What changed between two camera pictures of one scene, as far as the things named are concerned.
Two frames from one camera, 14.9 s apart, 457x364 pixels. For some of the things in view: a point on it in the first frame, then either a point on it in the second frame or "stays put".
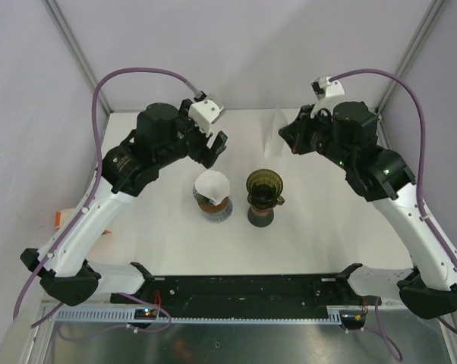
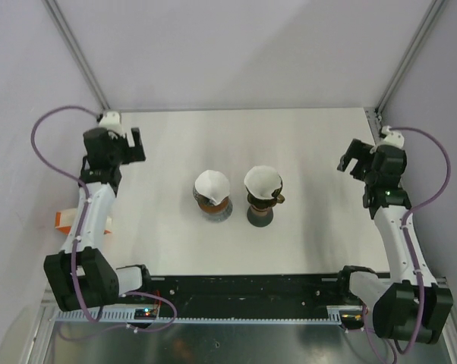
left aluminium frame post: x=57 y=15 stays put
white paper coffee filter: x=213 y=184 stays put
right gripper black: x=295 y=133 → x=357 y=150
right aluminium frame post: x=426 y=25 stays put
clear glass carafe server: x=220 y=217 stays put
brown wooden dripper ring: x=222 y=206 stays put
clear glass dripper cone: x=202 y=199 stays put
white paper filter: x=272 y=143 → x=261 y=181
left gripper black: x=205 y=155 → x=133 y=154
